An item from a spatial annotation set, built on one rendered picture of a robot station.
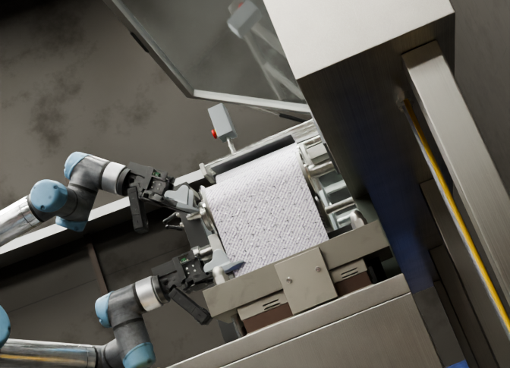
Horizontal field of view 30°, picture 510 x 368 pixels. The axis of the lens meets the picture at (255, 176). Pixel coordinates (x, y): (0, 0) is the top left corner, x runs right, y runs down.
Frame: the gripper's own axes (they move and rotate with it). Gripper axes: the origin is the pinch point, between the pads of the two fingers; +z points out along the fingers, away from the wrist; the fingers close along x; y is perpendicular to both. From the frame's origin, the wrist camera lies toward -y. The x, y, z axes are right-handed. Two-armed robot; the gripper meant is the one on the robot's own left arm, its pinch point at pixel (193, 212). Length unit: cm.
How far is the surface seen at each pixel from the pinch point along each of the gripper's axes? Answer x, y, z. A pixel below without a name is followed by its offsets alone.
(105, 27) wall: 383, 146, -235
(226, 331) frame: 28.0, -24.5, 10.6
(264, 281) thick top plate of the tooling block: -24.9, -11.7, 27.8
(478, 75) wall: 324, 161, 31
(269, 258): -5.3, -5.3, 22.9
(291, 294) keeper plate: -26.9, -12.6, 34.5
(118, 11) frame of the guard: 12, 48, -44
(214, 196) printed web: -5.0, 4.6, 5.1
